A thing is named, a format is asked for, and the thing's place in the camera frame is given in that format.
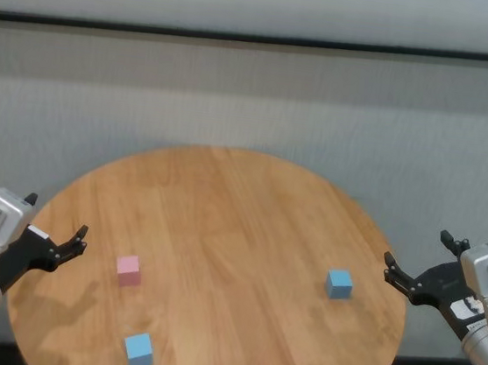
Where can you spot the pink building block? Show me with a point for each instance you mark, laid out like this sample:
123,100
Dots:
129,271

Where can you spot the blue building block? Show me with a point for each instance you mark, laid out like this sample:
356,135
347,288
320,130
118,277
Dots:
138,352
339,285

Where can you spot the black horizontal wall rail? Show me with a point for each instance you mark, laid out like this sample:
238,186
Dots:
260,38

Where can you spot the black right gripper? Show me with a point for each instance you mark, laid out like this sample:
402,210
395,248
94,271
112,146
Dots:
443,286

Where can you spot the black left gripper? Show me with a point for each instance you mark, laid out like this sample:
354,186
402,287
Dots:
26,254

